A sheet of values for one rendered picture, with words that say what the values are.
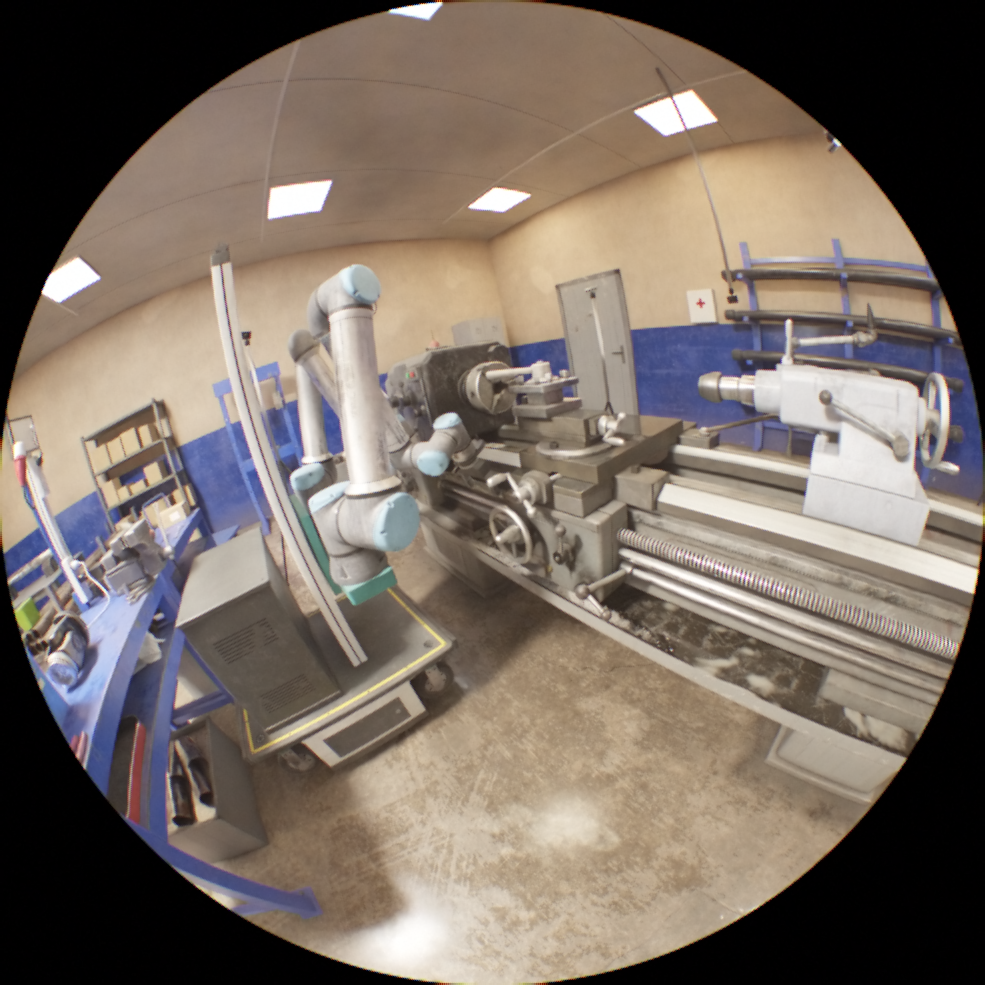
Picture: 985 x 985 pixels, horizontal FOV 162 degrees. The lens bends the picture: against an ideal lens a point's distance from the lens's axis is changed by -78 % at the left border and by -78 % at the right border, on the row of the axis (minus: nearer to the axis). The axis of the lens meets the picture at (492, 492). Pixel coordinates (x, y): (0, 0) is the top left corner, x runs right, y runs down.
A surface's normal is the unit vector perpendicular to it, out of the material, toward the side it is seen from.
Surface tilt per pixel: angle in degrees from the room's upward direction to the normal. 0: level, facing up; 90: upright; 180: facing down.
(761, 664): 0
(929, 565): 36
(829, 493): 90
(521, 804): 0
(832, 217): 90
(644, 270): 90
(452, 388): 90
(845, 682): 0
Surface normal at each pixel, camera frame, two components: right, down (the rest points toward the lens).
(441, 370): 0.58, 0.20
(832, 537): -0.62, -0.52
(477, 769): -0.18, -0.91
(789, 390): -0.80, 0.29
